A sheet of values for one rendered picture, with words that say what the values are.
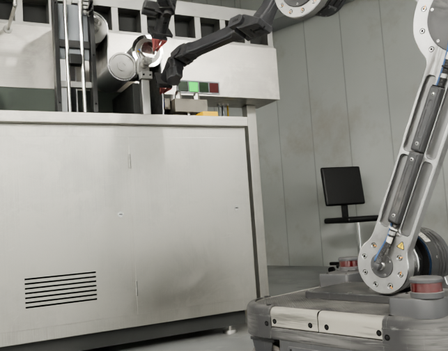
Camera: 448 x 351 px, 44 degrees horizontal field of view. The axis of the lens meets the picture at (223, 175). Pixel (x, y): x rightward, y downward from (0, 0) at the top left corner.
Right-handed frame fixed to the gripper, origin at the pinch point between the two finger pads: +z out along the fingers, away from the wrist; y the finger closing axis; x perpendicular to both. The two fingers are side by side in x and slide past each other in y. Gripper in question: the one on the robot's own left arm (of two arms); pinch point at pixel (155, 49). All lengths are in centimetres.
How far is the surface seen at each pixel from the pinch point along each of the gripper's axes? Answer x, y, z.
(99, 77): 6.4, -19.7, 20.8
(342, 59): 151, 232, 62
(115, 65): -2.6, -16.9, 8.9
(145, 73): -10.7, -5.8, 6.6
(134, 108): -16.6, -8.8, 21.3
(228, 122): -43.7, 22.1, 6.5
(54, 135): -47, -47, 15
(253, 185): -4, 78, 76
